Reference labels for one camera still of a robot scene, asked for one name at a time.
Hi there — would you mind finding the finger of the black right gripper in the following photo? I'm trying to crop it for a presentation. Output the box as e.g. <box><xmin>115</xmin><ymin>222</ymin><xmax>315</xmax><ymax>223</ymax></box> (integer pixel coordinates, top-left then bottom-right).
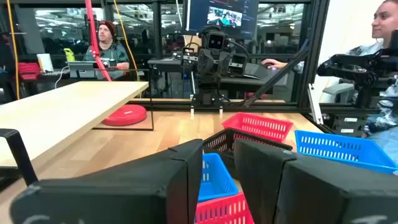
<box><xmin>215</xmin><ymin>49</ymin><xmax>233</xmax><ymax>75</ymax></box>
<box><xmin>197</xmin><ymin>49</ymin><xmax>215</xmax><ymax>76</ymax></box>

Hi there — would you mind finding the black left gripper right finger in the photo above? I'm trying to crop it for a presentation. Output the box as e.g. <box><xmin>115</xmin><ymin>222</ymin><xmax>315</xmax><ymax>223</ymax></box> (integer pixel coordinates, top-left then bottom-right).
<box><xmin>233</xmin><ymin>138</ymin><xmax>398</xmax><ymax>224</ymax></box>

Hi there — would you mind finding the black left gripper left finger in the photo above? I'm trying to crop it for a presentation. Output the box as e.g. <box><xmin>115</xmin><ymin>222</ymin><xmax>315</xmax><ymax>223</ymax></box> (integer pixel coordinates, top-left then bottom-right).
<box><xmin>9</xmin><ymin>139</ymin><xmax>204</xmax><ymax>224</ymax></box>

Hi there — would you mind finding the blue slotted plastic basket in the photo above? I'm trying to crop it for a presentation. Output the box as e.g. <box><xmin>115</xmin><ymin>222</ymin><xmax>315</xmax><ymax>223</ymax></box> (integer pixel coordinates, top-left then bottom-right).
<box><xmin>294</xmin><ymin>129</ymin><xmax>398</xmax><ymax>175</ymax></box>
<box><xmin>198</xmin><ymin>152</ymin><xmax>239</xmax><ymax>203</ymax></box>

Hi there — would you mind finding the red slotted plastic basket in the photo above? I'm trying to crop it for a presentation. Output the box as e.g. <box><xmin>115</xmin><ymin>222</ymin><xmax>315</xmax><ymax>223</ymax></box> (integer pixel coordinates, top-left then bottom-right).
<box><xmin>221</xmin><ymin>112</ymin><xmax>294</xmax><ymax>143</ymax></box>
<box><xmin>194</xmin><ymin>192</ymin><xmax>255</xmax><ymax>224</ymax></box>

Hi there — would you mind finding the black slotted plastic basket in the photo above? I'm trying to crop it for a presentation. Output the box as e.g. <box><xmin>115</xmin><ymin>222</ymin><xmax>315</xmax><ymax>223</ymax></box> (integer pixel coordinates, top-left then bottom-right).
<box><xmin>202</xmin><ymin>128</ymin><xmax>293</xmax><ymax>180</ymax></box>

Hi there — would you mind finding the dark grey desk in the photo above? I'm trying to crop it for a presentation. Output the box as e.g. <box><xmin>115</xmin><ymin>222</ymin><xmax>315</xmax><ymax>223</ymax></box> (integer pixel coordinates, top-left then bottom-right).
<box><xmin>147</xmin><ymin>57</ymin><xmax>295</xmax><ymax>100</ymax></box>

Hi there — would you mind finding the computer monitor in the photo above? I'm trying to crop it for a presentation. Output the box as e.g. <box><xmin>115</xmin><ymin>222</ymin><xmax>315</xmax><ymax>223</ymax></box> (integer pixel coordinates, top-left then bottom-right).
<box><xmin>183</xmin><ymin>0</ymin><xmax>261</xmax><ymax>40</ymax></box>

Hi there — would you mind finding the black control box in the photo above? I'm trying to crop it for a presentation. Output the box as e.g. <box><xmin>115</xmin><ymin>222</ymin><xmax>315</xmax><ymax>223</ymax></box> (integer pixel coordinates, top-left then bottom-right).
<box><xmin>323</xmin><ymin>111</ymin><xmax>371</xmax><ymax>138</ymax></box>

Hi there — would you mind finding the seated person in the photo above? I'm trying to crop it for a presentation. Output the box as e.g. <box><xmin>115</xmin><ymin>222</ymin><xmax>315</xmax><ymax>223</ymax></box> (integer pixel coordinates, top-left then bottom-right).
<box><xmin>83</xmin><ymin>20</ymin><xmax>131</xmax><ymax>80</ymax></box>
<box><xmin>261</xmin><ymin>0</ymin><xmax>398</xmax><ymax>166</ymax></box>

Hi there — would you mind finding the black chair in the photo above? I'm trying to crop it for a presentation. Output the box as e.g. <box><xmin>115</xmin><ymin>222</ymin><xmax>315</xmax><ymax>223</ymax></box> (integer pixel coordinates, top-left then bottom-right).
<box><xmin>316</xmin><ymin>29</ymin><xmax>398</xmax><ymax>110</ymax></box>

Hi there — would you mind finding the yellow-green bottle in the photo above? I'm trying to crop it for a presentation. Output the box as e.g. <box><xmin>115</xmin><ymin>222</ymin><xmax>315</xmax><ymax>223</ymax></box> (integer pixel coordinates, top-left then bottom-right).
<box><xmin>63</xmin><ymin>47</ymin><xmax>76</xmax><ymax>62</ymax></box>

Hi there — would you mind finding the white box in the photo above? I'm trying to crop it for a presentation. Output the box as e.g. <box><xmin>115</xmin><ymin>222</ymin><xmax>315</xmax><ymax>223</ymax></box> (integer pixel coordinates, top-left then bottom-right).
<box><xmin>36</xmin><ymin>53</ymin><xmax>55</xmax><ymax>73</ymax></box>

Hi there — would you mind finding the red toolbox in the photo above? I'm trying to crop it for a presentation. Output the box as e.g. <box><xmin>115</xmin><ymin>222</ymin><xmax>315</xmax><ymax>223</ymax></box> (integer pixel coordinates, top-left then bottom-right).
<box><xmin>17</xmin><ymin>62</ymin><xmax>41</xmax><ymax>81</ymax></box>

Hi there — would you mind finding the black aluminium rig frame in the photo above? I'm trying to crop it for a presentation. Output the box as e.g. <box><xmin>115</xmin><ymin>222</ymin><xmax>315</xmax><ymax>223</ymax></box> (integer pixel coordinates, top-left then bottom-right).
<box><xmin>130</xmin><ymin>0</ymin><xmax>332</xmax><ymax>113</ymax></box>

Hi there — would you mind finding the yellow hanging cable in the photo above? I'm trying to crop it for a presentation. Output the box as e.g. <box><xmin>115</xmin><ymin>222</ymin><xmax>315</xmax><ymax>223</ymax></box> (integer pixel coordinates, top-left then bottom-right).
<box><xmin>6</xmin><ymin>0</ymin><xmax>21</xmax><ymax>100</ymax></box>
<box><xmin>112</xmin><ymin>0</ymin><xmax>139</xmax><ymax>82</ymax></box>

